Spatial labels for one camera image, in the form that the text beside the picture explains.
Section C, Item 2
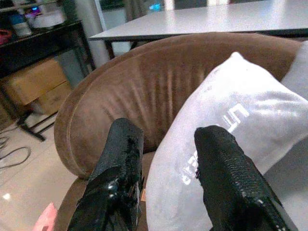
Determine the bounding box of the grey table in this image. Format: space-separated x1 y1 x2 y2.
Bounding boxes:
88 0 308 60

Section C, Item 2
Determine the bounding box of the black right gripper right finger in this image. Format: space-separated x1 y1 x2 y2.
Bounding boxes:
193 125 291 231

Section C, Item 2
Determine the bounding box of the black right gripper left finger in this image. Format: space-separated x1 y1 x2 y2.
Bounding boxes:
67 117 145 231

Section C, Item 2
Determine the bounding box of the white and blue container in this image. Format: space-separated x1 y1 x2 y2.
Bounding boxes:
10 13 32 37

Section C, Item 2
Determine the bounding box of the white bowl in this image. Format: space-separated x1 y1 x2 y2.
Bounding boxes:
26 11 66 29

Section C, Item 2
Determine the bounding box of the grey floor cable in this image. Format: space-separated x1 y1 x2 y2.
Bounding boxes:
0 136 31 169

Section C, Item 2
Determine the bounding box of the black shelf rack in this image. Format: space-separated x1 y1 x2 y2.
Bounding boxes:
0 0 97 142

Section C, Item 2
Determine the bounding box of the brown velvet sofa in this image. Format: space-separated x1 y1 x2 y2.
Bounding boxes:
53 32 304 231

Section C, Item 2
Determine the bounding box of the pink cloth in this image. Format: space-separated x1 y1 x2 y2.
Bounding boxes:
32 202 58 231

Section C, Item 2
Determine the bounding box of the brown cardboard box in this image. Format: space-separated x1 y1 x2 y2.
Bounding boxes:
5 58 73 114

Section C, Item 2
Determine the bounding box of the white pillow with dark print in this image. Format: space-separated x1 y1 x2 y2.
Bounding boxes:
145 51 308 231

